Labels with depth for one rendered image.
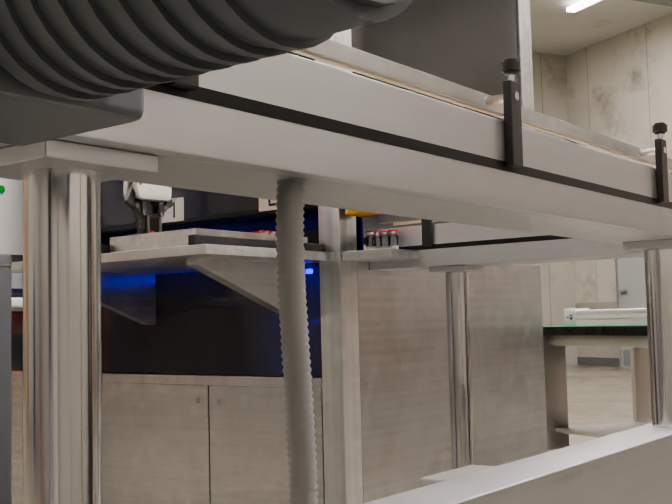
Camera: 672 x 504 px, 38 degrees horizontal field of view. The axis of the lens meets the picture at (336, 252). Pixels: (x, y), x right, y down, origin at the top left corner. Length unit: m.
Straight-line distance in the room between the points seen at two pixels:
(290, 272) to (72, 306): 0.20
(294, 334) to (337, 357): 1.38
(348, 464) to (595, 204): 1.10
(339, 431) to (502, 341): 0.76
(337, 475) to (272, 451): 0.19
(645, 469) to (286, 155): 0.85
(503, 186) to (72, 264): 0.52
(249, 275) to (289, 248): 1.29
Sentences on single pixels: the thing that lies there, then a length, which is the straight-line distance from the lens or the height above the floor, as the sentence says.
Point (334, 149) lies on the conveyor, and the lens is 0.78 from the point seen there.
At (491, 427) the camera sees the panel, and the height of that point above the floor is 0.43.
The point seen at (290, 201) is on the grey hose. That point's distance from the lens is 0.77.
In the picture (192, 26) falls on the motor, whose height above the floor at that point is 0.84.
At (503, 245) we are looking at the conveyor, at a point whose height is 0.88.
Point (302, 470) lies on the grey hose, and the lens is 0.77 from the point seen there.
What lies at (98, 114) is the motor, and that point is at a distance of 0.49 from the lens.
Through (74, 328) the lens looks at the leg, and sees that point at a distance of 0.64.
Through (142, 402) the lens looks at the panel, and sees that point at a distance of 2.59.
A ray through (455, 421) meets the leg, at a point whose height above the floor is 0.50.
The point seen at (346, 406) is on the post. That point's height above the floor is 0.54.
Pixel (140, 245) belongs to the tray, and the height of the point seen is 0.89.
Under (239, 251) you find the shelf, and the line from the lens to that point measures 1.91.
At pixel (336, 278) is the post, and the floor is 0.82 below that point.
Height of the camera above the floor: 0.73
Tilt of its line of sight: 4 degrees up
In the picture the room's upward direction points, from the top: 1 degrees counter-clockwise
